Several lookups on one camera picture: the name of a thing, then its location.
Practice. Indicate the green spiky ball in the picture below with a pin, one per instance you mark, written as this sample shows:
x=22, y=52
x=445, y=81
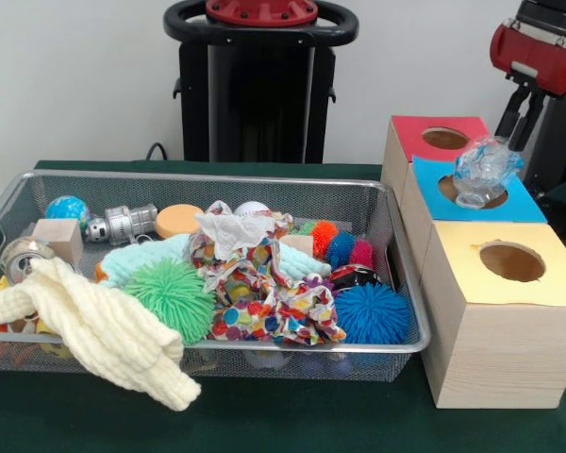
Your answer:
x=174, y=297

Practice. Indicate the wooden box with three holes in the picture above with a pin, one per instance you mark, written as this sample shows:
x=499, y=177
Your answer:
x=500, y=349

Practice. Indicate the colourful patterned cloth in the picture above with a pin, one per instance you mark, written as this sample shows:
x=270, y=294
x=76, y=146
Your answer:
x=274, y=316
x=231, y=231

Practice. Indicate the small blue globe ball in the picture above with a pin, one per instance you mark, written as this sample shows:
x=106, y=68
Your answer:
x=68, y=209

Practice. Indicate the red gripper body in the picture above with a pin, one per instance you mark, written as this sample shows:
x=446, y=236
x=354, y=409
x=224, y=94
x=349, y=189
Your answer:
x=538, y=58

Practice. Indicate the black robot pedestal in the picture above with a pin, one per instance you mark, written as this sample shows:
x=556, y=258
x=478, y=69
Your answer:
x=255, y=94

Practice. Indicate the round silver tin can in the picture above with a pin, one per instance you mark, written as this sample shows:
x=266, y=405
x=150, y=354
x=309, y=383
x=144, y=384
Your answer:
x=24, y=260

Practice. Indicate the crushed clear water bottle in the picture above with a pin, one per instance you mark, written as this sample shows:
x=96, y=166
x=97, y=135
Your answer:
x=486, y=172

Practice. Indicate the mint green cloth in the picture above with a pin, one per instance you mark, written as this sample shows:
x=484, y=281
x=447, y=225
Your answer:
x=132, y=260

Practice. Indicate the pale pink ball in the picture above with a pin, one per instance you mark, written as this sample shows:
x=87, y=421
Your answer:
x=250, y=207

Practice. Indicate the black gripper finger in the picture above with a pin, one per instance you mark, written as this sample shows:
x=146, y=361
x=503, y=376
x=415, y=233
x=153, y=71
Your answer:
x=526, y=121
x=507, y=113

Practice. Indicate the pale yellow cloth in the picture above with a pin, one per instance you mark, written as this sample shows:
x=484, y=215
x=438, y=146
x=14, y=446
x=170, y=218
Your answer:
x=94, y=326

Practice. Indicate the tan round bun toy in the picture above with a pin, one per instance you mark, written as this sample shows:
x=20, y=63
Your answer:
x=177, y=221

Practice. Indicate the purple spiky ball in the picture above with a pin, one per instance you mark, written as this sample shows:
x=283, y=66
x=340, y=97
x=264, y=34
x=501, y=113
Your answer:
x=319, y=283

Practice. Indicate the dark blue spiky ball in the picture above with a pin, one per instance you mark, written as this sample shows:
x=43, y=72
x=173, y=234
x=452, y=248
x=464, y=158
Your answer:
x=340, y=249

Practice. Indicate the small wooden cube block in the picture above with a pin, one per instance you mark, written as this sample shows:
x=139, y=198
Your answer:
x=57, y=241

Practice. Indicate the shallow clear mesh bin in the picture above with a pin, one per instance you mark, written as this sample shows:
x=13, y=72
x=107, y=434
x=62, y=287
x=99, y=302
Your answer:
x=401, y=321

